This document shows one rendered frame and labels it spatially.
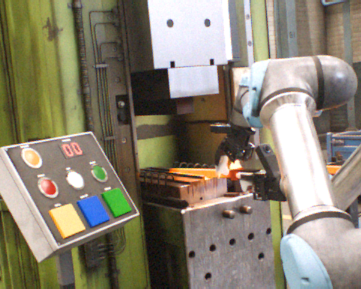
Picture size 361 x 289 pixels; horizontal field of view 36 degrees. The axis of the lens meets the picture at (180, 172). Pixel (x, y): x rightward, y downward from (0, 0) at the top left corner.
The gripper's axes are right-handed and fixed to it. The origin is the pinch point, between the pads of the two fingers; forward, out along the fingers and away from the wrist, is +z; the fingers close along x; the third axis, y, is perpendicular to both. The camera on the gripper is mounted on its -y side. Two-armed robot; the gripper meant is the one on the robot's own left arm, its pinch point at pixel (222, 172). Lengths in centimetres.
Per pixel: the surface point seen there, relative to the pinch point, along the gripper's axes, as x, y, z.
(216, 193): 2.6, -2.7, 11.0
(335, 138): 331, -185, 144
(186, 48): -4.5, -26.7, -32.2
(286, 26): 618, -554, 173
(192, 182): -7.1, -5.4, 6.1
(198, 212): -10.0, 4.2, 11.0
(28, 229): -71, 13, -6
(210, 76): 4.4, -22.1, -23.9
